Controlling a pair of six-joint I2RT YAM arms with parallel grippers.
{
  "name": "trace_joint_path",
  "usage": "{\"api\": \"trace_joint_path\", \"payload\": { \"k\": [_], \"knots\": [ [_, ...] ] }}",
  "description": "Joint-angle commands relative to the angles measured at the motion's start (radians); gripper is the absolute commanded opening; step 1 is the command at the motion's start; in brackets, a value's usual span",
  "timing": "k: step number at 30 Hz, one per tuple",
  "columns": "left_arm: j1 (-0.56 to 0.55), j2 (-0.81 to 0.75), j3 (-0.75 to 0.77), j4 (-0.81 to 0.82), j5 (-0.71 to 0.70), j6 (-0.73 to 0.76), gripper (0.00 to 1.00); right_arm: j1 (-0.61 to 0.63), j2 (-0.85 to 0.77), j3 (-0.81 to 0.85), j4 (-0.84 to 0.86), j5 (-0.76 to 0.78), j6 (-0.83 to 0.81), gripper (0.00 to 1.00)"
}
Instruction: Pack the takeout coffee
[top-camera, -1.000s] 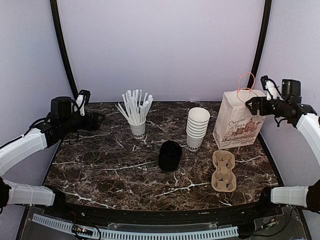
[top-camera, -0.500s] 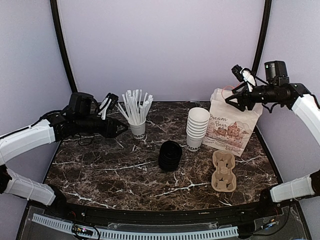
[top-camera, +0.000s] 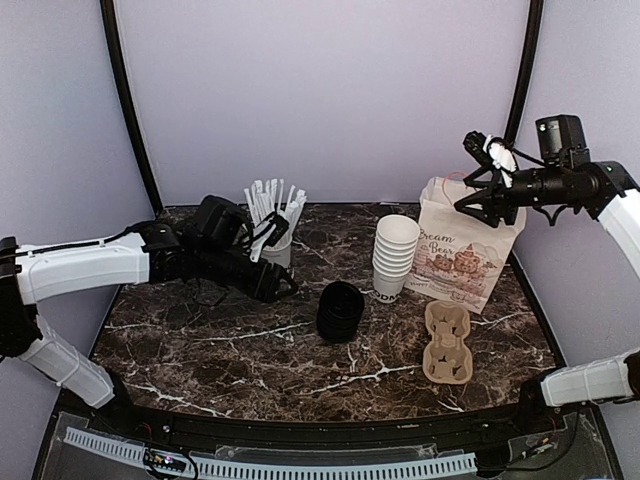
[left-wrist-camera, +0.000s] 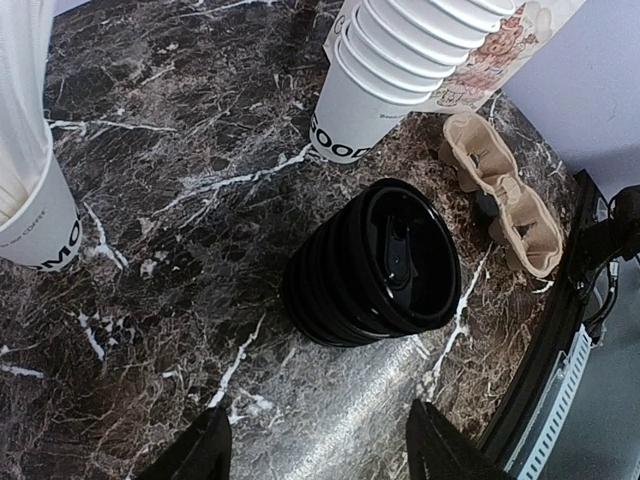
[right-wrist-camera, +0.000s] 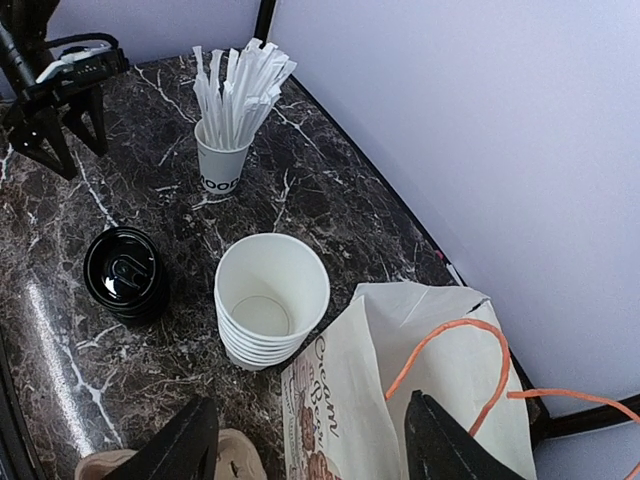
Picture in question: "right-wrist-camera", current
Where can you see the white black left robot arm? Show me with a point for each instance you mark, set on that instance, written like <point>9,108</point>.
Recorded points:
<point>23,32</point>

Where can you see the brown cardboard cup carrier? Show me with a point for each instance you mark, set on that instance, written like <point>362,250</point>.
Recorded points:
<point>237,458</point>

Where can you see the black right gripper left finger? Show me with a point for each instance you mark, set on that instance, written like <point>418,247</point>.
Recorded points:
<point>185,448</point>

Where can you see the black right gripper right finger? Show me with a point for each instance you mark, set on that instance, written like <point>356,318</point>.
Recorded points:
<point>438,447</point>

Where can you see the bundle of wrapped white straws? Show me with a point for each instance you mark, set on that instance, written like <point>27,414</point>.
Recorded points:
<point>238,90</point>

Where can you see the stack of black cup lids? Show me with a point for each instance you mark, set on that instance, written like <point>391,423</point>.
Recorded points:
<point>124,272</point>

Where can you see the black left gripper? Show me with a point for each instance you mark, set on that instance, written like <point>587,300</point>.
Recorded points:
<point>90,59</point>

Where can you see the printed paper takeout bag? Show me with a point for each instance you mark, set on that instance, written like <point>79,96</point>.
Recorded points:
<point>344,398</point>

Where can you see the stack of white paper cups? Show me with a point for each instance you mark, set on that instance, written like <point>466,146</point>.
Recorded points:
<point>270,291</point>

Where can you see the white cup holding straws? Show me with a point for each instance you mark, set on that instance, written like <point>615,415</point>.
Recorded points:
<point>219,171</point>

